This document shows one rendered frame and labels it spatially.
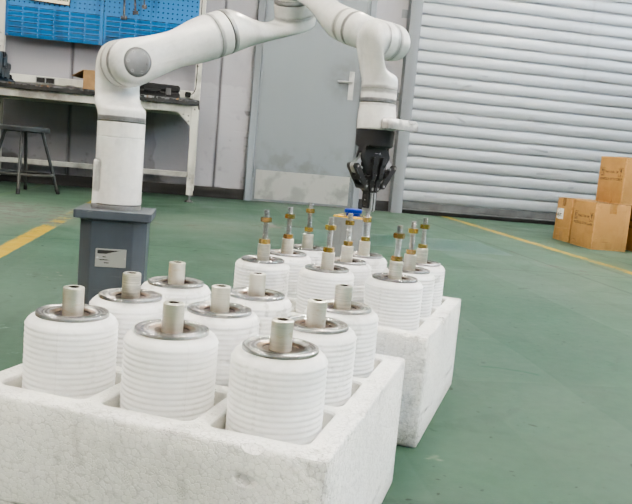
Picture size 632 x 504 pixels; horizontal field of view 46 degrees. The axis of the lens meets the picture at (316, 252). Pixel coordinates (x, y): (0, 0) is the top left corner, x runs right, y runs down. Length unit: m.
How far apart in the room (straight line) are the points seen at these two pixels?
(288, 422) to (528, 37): 6.46
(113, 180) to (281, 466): 0.92
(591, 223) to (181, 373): 4.48
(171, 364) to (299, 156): 5.80
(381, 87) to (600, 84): 5.92
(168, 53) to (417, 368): 0.78
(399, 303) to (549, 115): 5.95
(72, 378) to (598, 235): 4.49
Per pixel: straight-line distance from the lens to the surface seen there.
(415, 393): 1.19
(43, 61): 6.62
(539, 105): 7.04
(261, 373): 0.70
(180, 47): 1.54
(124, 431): 0.75
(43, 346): 0.81
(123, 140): 1.50
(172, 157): 6.47
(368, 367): 0.95
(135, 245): 1.50
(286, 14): 1.71
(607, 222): 5.10
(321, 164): 6.53
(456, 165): 6.76
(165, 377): 0.75
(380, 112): 1.45
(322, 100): 6.54
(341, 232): 1.65
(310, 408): 0.72
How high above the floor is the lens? 0.44
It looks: 7 degrees down
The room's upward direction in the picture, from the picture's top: 5 degrees clockwise
